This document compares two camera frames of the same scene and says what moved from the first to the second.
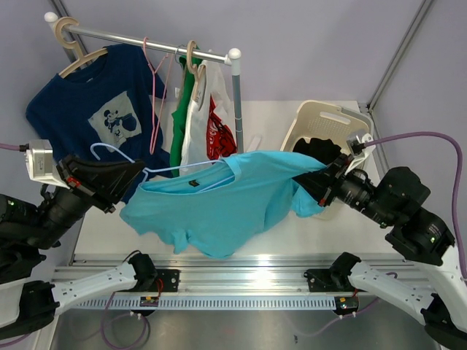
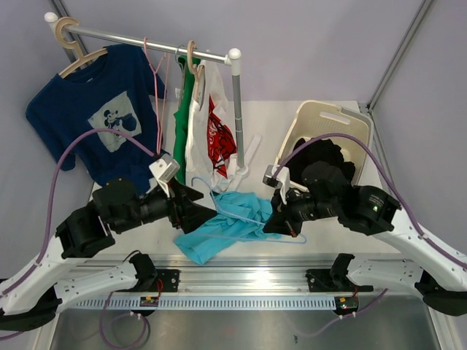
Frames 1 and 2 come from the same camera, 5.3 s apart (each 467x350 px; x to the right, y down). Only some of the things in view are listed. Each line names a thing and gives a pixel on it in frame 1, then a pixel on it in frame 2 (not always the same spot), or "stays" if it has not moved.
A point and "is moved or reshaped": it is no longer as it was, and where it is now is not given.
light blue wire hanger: x=147 y=170 → x=244 y=219
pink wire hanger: x=154 y=72 is moved or reshaped
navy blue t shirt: x=105 y=110 stays
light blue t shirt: x=222 y=207 is moved or reshaped
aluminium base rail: x=252 y=275 stays
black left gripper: x=99 y=184 → x=193 y=215
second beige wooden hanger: x=193 y=69 stays
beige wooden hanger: x=82 y=60 stays
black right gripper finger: x=332 y=167 → x=276 y=200
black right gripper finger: x=318 y=183 → x=278 y=224
